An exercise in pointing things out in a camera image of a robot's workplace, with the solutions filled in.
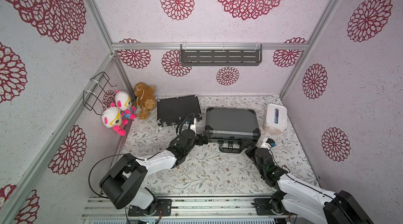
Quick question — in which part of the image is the grey hard poker case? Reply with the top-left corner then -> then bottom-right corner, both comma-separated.
203,107 -> 261,154

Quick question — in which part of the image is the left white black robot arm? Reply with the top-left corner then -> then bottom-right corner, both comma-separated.
99,129 -> 208,215

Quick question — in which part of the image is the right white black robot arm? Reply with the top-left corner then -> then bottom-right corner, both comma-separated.
245,142 -> 373,224

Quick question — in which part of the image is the black flat poker case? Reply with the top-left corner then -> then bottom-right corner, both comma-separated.
157,95 -> 202,127

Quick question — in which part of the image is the white tissue box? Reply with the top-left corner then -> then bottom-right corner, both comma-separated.
263,104 -> 288,135

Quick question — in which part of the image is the brown teddy bear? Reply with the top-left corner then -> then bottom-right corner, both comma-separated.
134,82 -> 156,120

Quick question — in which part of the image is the upper pink white plush doll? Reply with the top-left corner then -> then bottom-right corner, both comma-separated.
114,91 -> 136,120

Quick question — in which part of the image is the pink white plush doll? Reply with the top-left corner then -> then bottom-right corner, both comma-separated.
114,91 -> 136,120
101,106 -> 129,136

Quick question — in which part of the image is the lower pink white plush doll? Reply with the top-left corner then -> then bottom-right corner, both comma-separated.
101,106 -> 129,136

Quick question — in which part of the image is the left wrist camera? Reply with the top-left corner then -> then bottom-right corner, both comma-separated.
188,119 -> 197,133

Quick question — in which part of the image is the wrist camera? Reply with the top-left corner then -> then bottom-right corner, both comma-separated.
260,137 -> 276,149
188,119 -> 197,133

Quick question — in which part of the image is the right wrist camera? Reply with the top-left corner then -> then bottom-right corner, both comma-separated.
260,137 -> 276,149

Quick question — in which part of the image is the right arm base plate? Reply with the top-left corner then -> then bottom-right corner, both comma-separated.
252,198 -> 284,216

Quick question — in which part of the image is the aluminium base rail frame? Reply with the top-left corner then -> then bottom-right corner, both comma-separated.
81,194 -> 292,223

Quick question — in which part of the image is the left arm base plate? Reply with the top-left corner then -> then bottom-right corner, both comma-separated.
128,199 -> 172,217

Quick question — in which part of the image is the grey metal wall shelf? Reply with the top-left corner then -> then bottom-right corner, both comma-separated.
180,45 -> 262,66

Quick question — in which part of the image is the black wire wall basket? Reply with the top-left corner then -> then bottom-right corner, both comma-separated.
82,71 -> 117,116

